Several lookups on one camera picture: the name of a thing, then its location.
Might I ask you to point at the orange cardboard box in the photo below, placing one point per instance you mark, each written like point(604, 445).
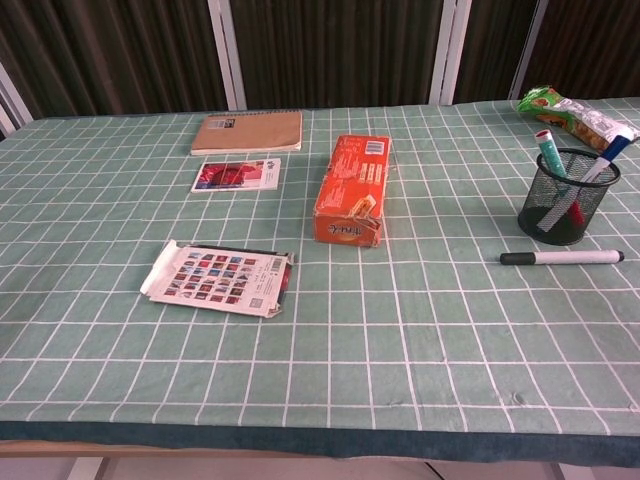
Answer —
point(350, 190)

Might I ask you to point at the white marker with black cap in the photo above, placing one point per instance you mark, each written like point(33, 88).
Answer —
point(565, 257)

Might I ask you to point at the brown spiral notebook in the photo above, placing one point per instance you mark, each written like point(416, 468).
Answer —
point(250, 132)

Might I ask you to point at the green white-grid tablecloth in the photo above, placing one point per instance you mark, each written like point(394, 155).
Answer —
point(320, 325)

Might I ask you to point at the white window frame post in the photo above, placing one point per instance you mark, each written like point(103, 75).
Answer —
point(525, 50)
point(12, 100)
point(227, 50)
point(450, 50)

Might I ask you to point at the green and white snack bag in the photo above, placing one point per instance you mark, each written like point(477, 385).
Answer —
point(575, 117)

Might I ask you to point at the black mesh pen holder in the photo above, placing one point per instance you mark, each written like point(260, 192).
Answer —
point(550, 220)

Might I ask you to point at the green marker with red cap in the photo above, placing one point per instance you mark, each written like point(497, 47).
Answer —
point(550, 150)

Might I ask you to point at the red picture postcard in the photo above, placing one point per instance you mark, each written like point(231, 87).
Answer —
point(235, 175)

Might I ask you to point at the postcard pack with photo grid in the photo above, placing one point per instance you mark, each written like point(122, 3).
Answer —
point(215, 280)

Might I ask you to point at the white marker with blue cap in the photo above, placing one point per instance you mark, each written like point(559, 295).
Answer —
point(612, 150)

